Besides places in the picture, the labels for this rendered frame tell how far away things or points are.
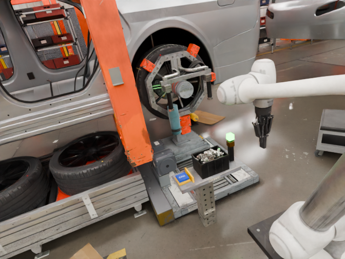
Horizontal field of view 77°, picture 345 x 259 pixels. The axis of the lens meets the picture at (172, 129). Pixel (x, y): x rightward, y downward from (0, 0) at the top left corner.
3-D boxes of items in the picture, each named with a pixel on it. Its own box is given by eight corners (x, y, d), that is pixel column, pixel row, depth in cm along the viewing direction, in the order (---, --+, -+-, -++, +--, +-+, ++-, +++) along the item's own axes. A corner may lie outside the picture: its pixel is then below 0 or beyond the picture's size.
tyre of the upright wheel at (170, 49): (187, 116, 236) (204, 53, 216) (197, 123, 216) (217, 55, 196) (127, 107, 208) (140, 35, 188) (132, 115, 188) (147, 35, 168)
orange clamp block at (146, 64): (153, 64, 177) (144, 58, 173) (156, 65, 171) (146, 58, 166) (148, 71, 178) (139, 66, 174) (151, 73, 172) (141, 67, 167)
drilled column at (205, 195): (210, 212, 169) (205, 169, 150) (217, 221, 161) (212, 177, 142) (198, 217, 167) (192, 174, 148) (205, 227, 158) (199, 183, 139)
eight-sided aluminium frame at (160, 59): (206, 105, 210) (200, 46, 185) (209, 107, 204) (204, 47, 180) (153, 122, 195) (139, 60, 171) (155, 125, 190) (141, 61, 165)
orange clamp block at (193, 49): (191, 57, 187) (196, 47, 185) (195, 57, 180) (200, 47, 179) (185, 53, 184) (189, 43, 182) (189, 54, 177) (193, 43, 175)
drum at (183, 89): (184, 91, 196) (182, 75, 189) (195, 96, 177) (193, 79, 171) (170, 94, 192) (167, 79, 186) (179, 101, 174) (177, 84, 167)
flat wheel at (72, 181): (115, 143, 237) (109, 124, 227) (147, 167, 189) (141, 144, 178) (52, 173, 204) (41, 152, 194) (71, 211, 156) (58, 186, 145)
